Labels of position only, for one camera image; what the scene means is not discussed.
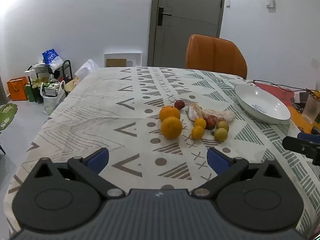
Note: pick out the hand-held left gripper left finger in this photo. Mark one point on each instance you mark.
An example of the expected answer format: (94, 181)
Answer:
(98, 160)

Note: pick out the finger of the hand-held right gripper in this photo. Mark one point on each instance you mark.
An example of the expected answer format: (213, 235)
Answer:
(310, 137)
(305, 148)

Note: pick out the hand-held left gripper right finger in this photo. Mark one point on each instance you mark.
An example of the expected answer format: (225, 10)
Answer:
(217, 161)

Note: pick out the small green plum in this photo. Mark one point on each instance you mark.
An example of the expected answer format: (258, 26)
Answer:
(220, 134)
(223, 125)

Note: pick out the small mandarin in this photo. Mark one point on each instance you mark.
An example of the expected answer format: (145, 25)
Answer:
(200, 123)
(197, 132)

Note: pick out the small red plum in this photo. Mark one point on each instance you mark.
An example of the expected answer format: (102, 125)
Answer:
(179, 104)
(211, 124)

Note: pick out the large orange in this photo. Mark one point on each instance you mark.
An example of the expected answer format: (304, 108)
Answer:
(171, 128)
(169, 112)

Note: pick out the patterned tablecloth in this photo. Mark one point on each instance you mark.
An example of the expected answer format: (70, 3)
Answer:
(100, 120)

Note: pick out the white power adapter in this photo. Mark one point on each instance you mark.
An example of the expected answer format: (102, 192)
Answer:
(301, 96)

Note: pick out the red placemat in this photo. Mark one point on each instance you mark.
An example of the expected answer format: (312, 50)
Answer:
(282, 93)

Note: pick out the white plastic bag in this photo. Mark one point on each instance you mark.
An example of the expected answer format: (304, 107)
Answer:
(51, 102)

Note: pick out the brown paper bag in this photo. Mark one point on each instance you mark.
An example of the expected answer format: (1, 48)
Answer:
(71, 85)

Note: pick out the clear plastic bag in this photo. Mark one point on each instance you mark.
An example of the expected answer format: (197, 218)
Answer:
(86, 68)

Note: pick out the green bag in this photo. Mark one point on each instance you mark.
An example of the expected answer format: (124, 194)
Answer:
(30, 92)

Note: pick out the black metal rack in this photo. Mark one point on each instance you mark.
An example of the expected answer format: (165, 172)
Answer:
(68, 66)

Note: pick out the brown cardboard piece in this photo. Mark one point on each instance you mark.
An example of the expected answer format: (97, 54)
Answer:
(116, 62)

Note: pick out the green patterned mat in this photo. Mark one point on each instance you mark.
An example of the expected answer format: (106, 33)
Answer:
(7, 116)

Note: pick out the orange chair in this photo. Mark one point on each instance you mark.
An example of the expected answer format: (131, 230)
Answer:
(215, 55)

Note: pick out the orange box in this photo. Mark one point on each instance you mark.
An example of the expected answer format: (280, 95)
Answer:
(17, 88)

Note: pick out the white foam packaging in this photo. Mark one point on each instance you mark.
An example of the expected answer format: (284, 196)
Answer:
(135, 57)

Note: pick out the blue and white bag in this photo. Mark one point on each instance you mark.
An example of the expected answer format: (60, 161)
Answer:
(51, 57)

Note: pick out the grey door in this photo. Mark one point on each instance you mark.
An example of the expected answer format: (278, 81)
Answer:
(192, 30)

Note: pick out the white wall switch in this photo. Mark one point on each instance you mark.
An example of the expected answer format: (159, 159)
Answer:
(270, 3)

